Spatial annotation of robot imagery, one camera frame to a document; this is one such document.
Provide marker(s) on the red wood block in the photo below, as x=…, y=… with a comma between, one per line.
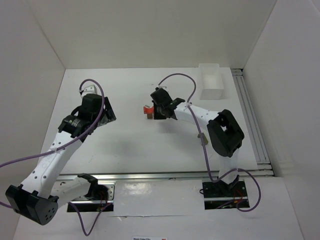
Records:
x=148, y=110

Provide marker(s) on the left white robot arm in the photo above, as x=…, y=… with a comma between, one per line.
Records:
x=37, y=198

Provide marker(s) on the aluminium rail right side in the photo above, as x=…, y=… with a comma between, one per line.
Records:
x=263, y=162

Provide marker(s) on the aluminium rail front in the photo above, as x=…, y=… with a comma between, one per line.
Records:
x=150, y=176

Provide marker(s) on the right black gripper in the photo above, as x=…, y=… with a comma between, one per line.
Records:
x=155, y=110

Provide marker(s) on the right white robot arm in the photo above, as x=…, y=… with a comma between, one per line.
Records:
x=225, y=134

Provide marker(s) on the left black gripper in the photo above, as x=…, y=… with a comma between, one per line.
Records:
x=109, y=110

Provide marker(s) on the green wood block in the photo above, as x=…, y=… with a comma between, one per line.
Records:
x=203, y=139

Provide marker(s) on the aluminium rail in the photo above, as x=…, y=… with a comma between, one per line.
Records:
x=263, y=162
x=150, y=176

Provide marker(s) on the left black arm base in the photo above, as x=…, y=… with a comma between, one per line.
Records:
x=102, y=199

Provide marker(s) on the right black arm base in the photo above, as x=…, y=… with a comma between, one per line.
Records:
x=218, y=196

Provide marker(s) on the white perforated plastic bin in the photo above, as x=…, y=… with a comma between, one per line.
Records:
x=210, y=82

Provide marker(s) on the white label with text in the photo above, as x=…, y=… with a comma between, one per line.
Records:
x=138, y=237

